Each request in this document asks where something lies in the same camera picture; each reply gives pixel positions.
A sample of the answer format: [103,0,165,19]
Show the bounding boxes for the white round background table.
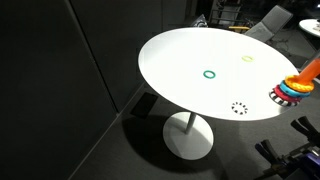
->
[298,18,320,38]

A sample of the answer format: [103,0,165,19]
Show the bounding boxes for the yellow stacking ring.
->
[284,74,315,94]

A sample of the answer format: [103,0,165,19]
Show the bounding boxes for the small black floor mat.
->
[129,92,159,120]

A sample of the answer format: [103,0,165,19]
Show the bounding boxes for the red stacking ring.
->
[273,84,303,103]

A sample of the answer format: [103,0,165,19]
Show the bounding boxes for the blue stacking ring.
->
[279,80,311,99]

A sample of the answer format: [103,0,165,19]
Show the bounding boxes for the black white patterned board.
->
[189,13,209,28]

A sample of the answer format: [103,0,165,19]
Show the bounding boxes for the white table pedestal base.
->
[162,111,215,161]

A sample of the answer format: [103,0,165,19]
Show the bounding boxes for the metal frame cart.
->
[209,0,249,28]

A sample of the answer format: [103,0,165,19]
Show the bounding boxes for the large black white base ring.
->
[268,90,299,108]

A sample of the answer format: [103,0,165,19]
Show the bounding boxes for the black blue orange bar clamp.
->
[254,139,320,180]
[290,115,320,148]

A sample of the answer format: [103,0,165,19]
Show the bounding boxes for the yellow bar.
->
[228,25,251,31]

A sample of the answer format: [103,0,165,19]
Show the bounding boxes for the grey chair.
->
[244,4,294,44]

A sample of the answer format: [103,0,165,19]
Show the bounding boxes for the small black white striped ring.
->
[231,101,249,116]

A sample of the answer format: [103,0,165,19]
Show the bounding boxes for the green ring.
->
[202,69,217,80]

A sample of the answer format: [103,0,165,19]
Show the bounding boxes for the orange stacking peg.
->
[297,57,320,84]

